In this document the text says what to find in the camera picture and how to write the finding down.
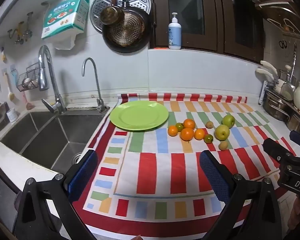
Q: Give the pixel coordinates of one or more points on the metal dish rack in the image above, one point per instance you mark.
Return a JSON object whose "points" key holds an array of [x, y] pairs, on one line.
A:
{"points": [[265, 92]]}

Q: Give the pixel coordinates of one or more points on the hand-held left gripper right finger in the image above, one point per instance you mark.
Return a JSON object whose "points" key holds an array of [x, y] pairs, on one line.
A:
{"points": [[215, 177]]}

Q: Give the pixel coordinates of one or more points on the white pump soap bottle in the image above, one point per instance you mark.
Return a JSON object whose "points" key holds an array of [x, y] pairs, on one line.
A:
{"points": [[174, 36]]}

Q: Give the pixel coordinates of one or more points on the small brass pot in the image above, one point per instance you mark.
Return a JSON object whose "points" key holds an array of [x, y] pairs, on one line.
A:
{"points": [[112, 15]]}

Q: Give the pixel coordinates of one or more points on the green tissue pack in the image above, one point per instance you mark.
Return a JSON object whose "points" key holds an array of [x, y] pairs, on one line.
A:
{"points": [[62, 17]]}

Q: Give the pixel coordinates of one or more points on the tall chrome faucet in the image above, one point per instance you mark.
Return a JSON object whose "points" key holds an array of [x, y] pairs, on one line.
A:
{"points": [[46, 80]]}

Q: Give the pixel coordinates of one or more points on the striped colourful table mat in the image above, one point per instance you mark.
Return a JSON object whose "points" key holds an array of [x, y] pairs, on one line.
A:
{"points": [[150, 172]]}

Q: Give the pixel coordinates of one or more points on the green plate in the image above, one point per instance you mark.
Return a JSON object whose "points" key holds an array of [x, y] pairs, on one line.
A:
{"points": [[139, 116]]}

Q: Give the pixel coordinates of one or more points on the green mandarin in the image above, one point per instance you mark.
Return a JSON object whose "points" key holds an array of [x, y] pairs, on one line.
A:
{"points": [[208, 138], [179, 127]]}

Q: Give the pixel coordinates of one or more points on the black frying pan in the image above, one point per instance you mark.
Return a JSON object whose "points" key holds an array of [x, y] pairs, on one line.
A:
{"points": [[127, 31]]}

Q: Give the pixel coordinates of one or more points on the metal strainer ladle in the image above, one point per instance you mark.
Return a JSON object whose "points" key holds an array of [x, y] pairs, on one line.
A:
{"points": [[288, 91]]}

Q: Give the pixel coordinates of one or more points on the green apple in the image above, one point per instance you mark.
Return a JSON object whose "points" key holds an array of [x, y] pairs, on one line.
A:
{"points": [[222, 132], [228, 121]]}

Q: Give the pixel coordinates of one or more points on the stainless steel sink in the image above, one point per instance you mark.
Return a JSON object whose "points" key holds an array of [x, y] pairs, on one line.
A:
{"points": [[47, 140]]}

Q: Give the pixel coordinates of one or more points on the metal wall hooks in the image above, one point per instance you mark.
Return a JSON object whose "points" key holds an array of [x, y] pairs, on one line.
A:
{"points": [[21, 33]]}

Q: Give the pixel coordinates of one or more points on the stainless steel pot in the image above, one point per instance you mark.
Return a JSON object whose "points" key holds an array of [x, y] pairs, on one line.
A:
{"points": [[275, 106]]}

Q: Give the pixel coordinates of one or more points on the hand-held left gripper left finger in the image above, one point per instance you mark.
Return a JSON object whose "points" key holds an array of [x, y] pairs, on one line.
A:
{"points": [[83, 173]]}

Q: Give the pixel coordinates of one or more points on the orange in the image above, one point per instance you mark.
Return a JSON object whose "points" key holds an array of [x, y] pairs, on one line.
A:
{"points": [[172, 131], [187, 134], [189, 124], [199, 134]]}

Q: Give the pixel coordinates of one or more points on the brown kiwi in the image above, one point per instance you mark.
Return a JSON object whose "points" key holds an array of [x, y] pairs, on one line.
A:
{"points": [[223, 145], [209, 124]]}

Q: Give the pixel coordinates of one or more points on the thin chrome faucet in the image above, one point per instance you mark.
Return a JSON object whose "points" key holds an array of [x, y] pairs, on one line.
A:
{"points": [[97, 85]]}

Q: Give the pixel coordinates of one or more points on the small white cup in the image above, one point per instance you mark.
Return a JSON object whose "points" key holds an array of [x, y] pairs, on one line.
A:
{"points": [[12, 115]]}

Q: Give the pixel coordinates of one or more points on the dark wooden window frame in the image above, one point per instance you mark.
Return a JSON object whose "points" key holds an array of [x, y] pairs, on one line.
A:
{"points": [[215, 40]]}

